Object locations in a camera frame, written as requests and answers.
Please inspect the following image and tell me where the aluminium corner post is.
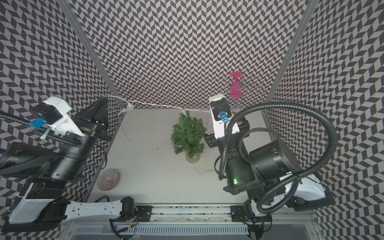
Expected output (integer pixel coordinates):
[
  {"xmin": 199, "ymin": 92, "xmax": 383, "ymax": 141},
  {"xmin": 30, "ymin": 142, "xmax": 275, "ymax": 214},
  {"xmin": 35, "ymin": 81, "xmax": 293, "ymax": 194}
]
[
  {"xmin": 57, "ymin": 0, "xmax": 120, "ymax": 97},
  {"xmin": 262, "ymin": 0, "xmax": 320, "ymax": 104}
]

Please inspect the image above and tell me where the aluminium corner post left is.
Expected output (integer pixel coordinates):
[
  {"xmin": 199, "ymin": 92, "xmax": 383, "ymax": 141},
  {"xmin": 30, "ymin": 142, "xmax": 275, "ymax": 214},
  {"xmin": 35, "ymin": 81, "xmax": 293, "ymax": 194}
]
[{"xmin": 57, "ymin": 0, "xmax": 120, "ymax": 97}]

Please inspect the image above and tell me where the pink wine glass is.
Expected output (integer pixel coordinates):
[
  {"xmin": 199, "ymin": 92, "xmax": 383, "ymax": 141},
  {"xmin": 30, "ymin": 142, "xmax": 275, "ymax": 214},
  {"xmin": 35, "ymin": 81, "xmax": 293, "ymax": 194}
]
[{"xmin": 230, "ymin": 72, "xmax": 242, "ymax": 99}]

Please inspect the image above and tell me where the clear wire string light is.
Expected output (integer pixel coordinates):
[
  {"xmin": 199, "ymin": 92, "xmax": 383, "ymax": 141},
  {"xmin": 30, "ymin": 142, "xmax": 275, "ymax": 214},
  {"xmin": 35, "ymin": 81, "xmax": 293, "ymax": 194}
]
[{"xmin": 107, "ymin": 95, "xmax": 217, "ymax": 176}]

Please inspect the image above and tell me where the pink glass plate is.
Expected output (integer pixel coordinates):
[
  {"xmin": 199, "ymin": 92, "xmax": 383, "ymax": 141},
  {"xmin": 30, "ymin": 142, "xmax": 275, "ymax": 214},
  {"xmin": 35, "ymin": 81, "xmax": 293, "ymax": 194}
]
[{"xmin": 97, "ymin": 169, "xmax": 121, "ymax": 191}]

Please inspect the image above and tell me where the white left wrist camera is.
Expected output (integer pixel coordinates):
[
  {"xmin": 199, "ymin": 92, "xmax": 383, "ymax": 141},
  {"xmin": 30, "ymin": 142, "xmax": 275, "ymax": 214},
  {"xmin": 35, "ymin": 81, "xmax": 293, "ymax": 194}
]
[{"xmin": 27, "ymin": 97, "xmax": 85, "ymax": 140}]

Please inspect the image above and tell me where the aluminium front rail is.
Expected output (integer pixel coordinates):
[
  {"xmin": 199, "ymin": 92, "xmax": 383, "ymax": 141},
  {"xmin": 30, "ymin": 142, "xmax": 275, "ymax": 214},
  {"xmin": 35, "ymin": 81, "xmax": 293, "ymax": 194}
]
[{"xmin": 68, "ymin": 203, "xmax": 319, "ymax": 226}]

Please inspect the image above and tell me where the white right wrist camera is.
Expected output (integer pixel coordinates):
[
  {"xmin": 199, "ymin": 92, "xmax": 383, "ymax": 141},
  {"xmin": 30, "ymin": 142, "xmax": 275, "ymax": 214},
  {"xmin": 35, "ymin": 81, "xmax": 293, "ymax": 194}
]
[{"xmin": 209, "ymin": 94, "xmax": 234, "ymax": 139}]

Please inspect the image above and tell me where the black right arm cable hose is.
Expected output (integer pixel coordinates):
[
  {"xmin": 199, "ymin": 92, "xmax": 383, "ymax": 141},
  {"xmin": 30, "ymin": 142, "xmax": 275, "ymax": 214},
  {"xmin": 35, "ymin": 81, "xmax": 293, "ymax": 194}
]
[{"xmin": 218, "ymin": 101, "xmax": 339, "ymax": 215}]

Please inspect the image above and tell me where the aluminium corner post right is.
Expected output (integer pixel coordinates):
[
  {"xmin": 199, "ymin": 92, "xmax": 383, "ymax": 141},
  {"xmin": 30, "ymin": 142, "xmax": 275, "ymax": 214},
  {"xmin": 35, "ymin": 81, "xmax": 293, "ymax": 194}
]
[{"xmin": 262, "ymin": 0, "xmax": 320, "ymax": 104}]

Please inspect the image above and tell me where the small green christmas tree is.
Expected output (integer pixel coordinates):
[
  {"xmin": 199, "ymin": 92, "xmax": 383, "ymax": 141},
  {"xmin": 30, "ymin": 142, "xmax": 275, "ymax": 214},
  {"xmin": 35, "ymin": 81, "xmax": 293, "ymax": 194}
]
[{"xmin": 171, "ymin": 111, "xmax": 207, "ymax": 164}]

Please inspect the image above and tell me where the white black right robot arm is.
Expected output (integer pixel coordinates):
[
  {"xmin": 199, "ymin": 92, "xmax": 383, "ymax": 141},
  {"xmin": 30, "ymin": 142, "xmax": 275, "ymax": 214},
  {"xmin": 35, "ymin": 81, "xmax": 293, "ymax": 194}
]
[{"xmin": 221, "ymin": 118, "xmax": 336, "ymax": 224}]

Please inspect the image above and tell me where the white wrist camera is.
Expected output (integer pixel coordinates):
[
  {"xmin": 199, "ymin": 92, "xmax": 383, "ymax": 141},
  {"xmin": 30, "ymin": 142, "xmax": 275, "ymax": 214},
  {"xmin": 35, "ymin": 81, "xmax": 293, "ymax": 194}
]
[
  {"xmin": 27, "ymin": 97, "xmax": 85, "ymax": 140},
  {"xmin": 209, "ymin": 94, "xmax": 234, "ymax": 139}
]

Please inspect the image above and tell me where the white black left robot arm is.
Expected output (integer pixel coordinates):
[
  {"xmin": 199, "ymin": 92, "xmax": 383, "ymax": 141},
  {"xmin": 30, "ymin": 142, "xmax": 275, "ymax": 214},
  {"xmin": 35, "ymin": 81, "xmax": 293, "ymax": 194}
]
[{"xmin": 1, "ymin": 97, "xmax": 138, "ymax": 233}]

